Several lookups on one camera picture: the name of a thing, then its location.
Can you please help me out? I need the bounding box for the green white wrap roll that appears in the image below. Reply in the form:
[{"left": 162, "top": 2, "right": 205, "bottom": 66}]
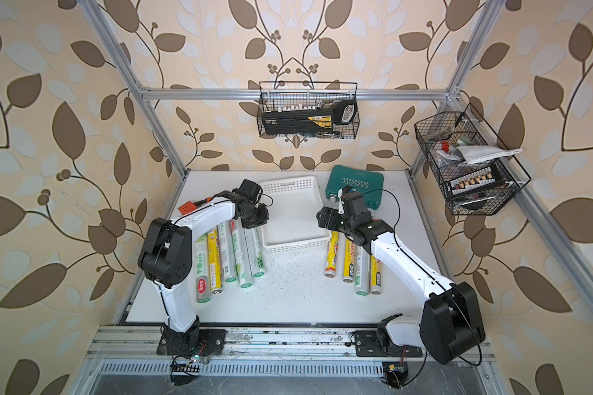
[
  {"left": 230, "top": 219, "right": 253, "bottom": 288},
  {"left": 217, "top": 221, "right": 237, "bottom": 283},
  {"left": 244, "top": 229, "right": 266, "bottom": 277}
]

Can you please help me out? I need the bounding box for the white perforated plastic basket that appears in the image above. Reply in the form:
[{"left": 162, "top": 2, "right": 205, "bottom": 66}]
[{"left": 260, "top": 176, "right": 331, "bottom": 254}]

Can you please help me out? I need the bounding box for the yellow wrap roll with salmon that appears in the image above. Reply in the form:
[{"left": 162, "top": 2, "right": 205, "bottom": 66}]
[{"left": 325, "top": 231, "right": 339, "bottom": 278}]

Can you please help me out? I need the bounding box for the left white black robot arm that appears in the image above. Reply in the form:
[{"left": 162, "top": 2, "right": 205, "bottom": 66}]
[{"left": 138, "top": 179, "right": 268, "bottom": 352}]

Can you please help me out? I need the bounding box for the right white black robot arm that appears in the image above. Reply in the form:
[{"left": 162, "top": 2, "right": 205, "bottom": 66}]
[{"left": 316, "top": 187, "right": 486, "bottom": 365}]

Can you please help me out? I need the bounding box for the silver green wrap roll right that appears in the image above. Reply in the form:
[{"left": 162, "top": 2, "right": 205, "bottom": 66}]
[{"left": 354, "top": 247, "right": 371, "bottom": 296}]

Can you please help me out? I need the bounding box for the yellow wrap roll left group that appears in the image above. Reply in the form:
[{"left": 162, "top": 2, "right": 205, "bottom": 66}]
[{"left": 207, "top": 228, "right": 223, "bottom": 295}]

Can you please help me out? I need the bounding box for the black yellow tool in basket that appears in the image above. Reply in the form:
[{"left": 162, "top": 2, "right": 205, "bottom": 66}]
[{"left": 257, "top": 100, "right": 359, "bottom": 138}]

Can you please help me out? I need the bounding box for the white paper in basket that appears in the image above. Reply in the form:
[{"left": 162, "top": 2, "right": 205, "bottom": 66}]
[{"left": 453, "top": 145, "right": 523, "bottom": 165}]

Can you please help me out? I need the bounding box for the green plastic tool case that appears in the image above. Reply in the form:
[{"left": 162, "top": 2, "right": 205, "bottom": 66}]
[{"left": 325, "top": 166, "right": 384, "bottom": 210}]

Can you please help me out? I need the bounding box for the drill bit set box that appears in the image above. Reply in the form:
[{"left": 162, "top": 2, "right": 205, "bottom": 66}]
[{"left": 447, "top": 166, "right": 506, "bottom": 198}]

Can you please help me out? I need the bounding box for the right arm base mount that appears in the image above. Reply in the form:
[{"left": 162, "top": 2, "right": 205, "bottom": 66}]
[{"left": 351, "top": 330, "right": 423, "bottom": 358}]

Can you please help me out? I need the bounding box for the back black wire basket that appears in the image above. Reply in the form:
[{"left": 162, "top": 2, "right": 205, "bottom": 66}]
[{"left": 256, "top": 80, "right": 360, "bottom": 139}]

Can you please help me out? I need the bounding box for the black wire basket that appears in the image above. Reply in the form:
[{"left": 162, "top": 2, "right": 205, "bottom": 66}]
[
  {"left": 414, "top": 104, "right": 531, "bottom": 216},
  {"left": 256, "top": 80, "right": 360, "bottom": 139}
]

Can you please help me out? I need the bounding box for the right black wire basket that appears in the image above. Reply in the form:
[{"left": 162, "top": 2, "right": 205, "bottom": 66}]
[{"left": 414, "top": 104, "right": 531, "bottom": 216}]

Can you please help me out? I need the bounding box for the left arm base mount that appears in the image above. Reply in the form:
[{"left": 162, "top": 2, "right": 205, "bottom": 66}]
[{"left": 156, "top": 325, "right": 227, "bottom": 357}]

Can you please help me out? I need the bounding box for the aluminium front rail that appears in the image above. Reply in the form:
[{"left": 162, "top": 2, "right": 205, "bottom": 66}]
[{"left": 85, "top": 325, "right": 496, "bottom": 362}]

